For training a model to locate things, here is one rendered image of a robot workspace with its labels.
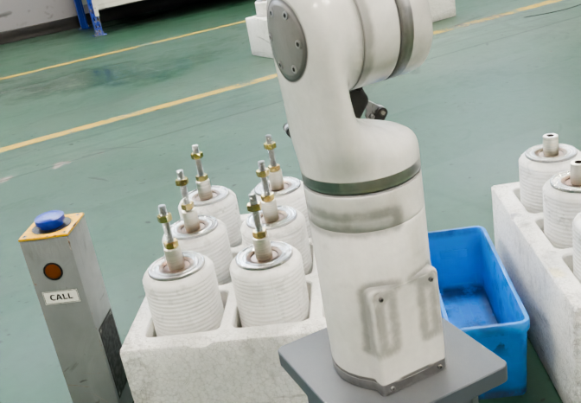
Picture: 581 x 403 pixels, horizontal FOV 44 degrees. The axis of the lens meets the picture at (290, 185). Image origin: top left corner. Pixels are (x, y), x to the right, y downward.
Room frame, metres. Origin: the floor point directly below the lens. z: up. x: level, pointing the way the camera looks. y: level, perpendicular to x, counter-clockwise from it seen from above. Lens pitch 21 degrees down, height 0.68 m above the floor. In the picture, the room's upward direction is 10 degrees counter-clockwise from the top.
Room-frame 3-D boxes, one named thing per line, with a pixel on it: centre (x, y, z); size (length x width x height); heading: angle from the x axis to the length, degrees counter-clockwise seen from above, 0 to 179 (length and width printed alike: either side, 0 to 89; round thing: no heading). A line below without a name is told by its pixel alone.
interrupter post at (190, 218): (0.98, 0.15, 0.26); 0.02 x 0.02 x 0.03
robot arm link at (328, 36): (0.52, -0.05, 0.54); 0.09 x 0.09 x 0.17; 23
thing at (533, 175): (1.03, -0.40, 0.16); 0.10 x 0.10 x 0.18
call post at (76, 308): (0.93, 0.33, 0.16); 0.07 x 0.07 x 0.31; 83
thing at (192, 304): (0.86, 0.17, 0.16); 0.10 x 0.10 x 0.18
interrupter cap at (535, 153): (1.03, -0.40, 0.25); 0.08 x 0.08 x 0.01
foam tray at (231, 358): (0.97, 0.04, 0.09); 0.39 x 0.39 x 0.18; 83
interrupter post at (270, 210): (0.97, 0.04, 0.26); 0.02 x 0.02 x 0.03
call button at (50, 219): (0.93, 0.33, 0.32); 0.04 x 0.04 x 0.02
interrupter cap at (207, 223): (0.98, 0.15, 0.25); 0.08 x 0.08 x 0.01
